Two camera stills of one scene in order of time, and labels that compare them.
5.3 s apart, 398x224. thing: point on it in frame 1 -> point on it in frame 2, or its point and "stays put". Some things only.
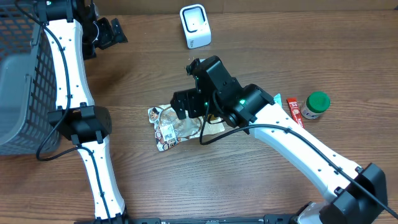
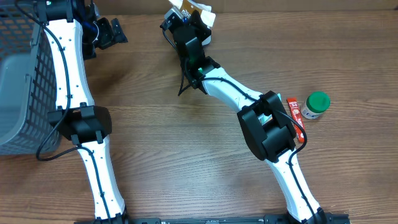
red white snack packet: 295,111 stays put
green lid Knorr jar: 316,103 stays put
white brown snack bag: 170,130 -> 186,9
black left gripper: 106,33 stays put
